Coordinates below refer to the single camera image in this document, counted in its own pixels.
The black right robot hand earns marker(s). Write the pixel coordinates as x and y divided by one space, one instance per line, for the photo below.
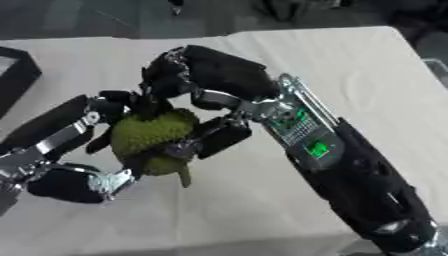
227 71

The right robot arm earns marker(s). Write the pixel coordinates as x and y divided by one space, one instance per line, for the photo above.
344 166

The green knitted soft toy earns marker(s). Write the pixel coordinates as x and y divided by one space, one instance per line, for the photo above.
149 140

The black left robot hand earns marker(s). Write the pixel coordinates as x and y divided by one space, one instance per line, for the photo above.
55 133

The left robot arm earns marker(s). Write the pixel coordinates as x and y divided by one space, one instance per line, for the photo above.
10 185

